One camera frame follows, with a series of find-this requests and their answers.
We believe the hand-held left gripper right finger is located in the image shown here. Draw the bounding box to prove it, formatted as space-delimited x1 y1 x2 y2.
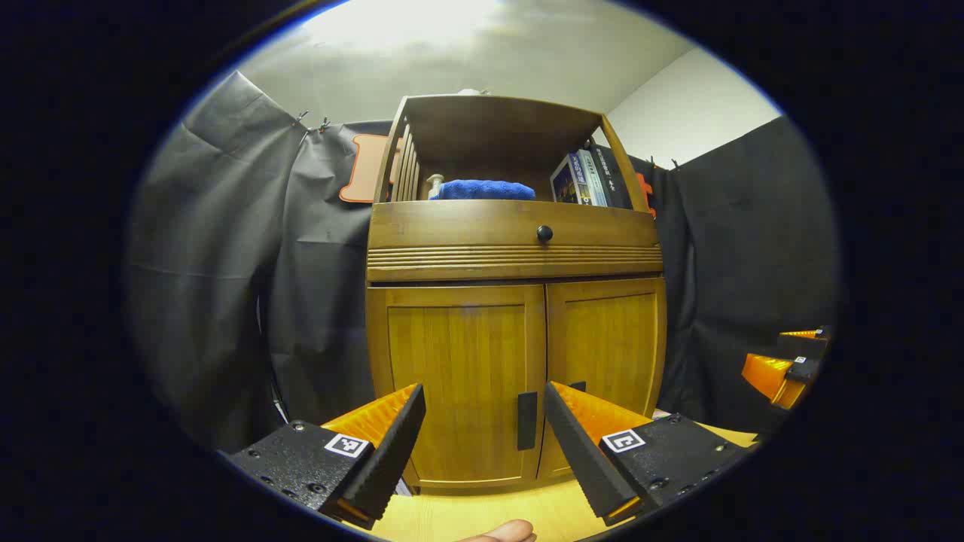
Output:
542 381 754 528

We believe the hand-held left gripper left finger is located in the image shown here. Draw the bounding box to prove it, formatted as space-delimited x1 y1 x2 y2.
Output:
218 382 427 531

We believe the wooden shoe cabinet door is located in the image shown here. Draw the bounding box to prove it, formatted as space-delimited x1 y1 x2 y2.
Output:
536 277 668 483
368 285 547 490

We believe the wooden double-door shoe cabinet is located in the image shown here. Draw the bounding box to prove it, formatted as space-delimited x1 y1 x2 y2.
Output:
365 93 668 494

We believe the wooden drawer with black knob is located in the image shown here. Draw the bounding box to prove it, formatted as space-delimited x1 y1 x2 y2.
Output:
368 199 664 283

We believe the book with dark spine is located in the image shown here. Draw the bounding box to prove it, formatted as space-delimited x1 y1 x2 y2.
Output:
590 143 635 210

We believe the black backdrop cloth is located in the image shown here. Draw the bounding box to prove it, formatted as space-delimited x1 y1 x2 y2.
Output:
127 70 840 452

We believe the book with white spine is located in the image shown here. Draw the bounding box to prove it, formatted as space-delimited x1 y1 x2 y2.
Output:
576 149 609 208

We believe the book with colourful cover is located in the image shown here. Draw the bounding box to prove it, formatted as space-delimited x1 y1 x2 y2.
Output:
550 153 596 206

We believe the blue folded towel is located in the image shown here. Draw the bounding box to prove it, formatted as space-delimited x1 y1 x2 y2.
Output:
431 179 537 202

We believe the black cable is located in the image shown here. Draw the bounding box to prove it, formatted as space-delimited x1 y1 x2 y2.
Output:
256 294 291 424

